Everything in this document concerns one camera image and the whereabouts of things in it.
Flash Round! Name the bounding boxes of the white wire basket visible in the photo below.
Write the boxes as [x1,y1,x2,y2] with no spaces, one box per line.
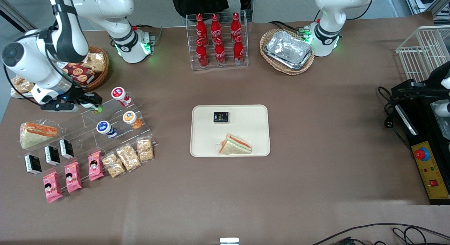
[395,25,450,84]

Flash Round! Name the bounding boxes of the clear acrylic tiered stand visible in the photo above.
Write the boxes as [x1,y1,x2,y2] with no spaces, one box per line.
[20,92,157,185]

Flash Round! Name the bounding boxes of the round wicker basket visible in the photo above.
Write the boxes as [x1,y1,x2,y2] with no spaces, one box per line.
[82,46,109,91]

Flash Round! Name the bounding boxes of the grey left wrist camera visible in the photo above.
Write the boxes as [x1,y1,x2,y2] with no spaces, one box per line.
[430,101,450,119]

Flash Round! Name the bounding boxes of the red cookie box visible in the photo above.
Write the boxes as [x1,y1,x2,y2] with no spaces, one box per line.
[58,62,96,86]

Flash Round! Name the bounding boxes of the metal shelf frame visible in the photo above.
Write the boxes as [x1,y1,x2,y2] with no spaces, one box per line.
[403,0,450,21]

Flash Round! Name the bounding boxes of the aluminium foil tray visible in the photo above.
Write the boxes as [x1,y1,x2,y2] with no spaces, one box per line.
[264,31,314,70]

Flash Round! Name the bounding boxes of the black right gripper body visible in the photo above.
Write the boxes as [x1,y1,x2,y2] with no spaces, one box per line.
[64,88,90,105]

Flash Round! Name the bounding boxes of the pink snack packet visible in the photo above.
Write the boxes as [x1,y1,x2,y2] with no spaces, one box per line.
[88,150,105,181]
[43,171,63,204]
[64,162,82,193]

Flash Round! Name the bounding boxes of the green gum bottle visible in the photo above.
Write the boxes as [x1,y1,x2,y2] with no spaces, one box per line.
[82,102,105,115]

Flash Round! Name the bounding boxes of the beige plastic tray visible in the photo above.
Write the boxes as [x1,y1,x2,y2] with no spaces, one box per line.
[190,104,271,157]

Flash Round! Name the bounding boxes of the red cola bottle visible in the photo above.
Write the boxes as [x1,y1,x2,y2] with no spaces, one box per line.
[195,39,209,68]
[230,12,242,43]
[214,37,226,66]
[233,34,245,65]
[196,13,207,45]
[210,13,221,44]

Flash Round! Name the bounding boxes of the black floor cable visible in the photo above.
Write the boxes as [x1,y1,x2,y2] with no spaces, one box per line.
[311,223,450,245]

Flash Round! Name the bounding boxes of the clear pack rice crisps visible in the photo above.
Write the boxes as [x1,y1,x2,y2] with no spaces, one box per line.
[12,77,36,95]
[136,137,155,163]
[102,152,126,178]
[116,143,142,172]
[86,52,106,73]

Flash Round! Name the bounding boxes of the black and white small box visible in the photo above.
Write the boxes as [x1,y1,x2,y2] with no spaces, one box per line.
[24,154,43,175]
[44,146,61,166]
[59,138,75,159]

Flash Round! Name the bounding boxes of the black cable bundle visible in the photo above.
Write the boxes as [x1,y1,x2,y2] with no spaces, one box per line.
[377,86,411,147]

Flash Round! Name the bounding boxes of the black cable at arm base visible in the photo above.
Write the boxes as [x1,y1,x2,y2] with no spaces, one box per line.
[268,20,310,36]

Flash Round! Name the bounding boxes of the orange gum bottle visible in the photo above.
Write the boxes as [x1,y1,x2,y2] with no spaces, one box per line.
[122,111,143,129]

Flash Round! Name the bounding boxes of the oval wicker basket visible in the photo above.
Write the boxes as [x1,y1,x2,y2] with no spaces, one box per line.
[259,28,315,76]

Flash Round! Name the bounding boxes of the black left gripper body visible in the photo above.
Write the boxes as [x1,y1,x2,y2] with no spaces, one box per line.
[426,61,450,98]

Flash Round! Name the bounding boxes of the clear acrylic bottle rack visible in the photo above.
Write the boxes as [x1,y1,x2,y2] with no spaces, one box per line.
[186,10,249,71]

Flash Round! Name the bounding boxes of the black control box yellow panel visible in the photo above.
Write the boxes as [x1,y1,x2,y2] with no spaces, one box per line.
[393,94,450,206]

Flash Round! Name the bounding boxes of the wrapped triangle sandwich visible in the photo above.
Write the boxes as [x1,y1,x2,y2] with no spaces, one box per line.
[19,121,59,150]
[219,133,253,156]

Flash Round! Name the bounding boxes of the red gum bottle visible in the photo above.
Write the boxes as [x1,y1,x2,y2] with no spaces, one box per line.
[111,87,132,107]

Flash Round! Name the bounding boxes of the grey cable at arm base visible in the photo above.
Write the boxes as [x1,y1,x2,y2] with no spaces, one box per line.
[132,24,163,46]

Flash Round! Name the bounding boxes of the blue gum bottle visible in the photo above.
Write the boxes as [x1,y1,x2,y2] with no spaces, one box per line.
[96,121,118,138]

